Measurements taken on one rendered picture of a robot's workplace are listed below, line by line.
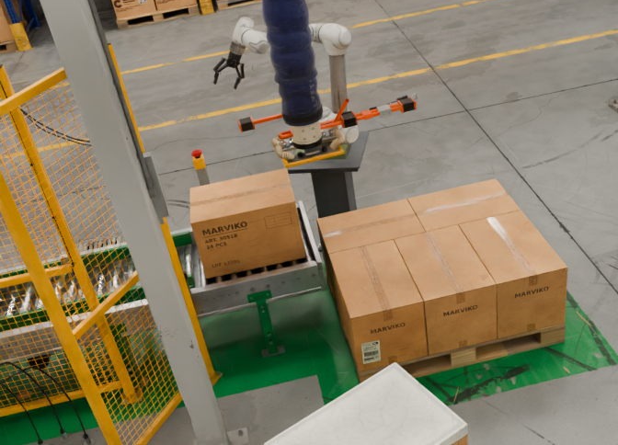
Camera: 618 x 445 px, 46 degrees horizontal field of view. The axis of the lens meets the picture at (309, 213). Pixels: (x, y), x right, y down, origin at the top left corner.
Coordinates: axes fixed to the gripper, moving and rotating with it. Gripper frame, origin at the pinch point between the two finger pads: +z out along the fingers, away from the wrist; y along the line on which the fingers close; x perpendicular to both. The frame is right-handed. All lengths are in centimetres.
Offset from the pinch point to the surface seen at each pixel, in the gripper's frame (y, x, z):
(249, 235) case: -14, 67, 65
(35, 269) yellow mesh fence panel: 111, 125, 63
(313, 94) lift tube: -21, 64, -23
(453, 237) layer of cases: -119, 109, 27
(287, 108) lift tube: -12, 60, -12
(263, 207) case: -15, 68, 45
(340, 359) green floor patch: -77, 111, 116
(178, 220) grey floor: -46, -103, 147
